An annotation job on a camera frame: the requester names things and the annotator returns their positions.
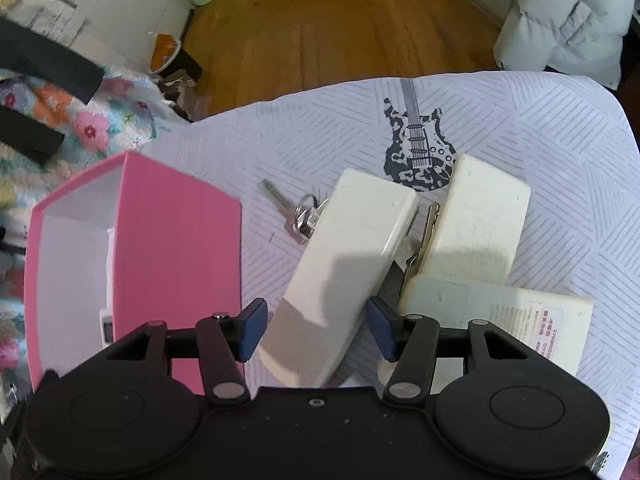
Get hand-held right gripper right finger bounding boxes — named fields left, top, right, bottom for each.
left=367, top=298, right=543, bottom=403

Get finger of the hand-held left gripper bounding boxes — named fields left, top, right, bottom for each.
left=0, top=20, right=104, bottom=104
left=0, top=107, right=66, bottom=166

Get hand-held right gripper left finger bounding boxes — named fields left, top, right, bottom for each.
left=107, top=298, right=268, bottom=406

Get large white plastic adapter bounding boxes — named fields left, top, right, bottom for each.
left=260, top=169, right=420, bottom=388

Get white adapter with red label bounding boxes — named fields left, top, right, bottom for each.
left=400, top=275, right=593, bottom=377

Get pink cardboard box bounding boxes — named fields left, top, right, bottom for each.
left=24, top=150, right=246, bottom=396

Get white rectangular plastic block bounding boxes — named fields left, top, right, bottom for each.
left=430, top=154, right=532, bottom=283

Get floral blanket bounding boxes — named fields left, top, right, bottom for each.
left=0, top=67, right=193, bottom=396

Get white cabinet with papers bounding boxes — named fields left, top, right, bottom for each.
left=0, top=0, right=197, bottom=72

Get orange and white bag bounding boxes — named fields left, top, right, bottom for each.
left=150, top=33, right=182, bottom=74

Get white puffer jacket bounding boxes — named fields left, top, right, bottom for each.
left=492, top=0, right=637, bottom=92

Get silver keys on ring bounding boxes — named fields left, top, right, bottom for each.
left=259, top=179, right=332, bottom=245

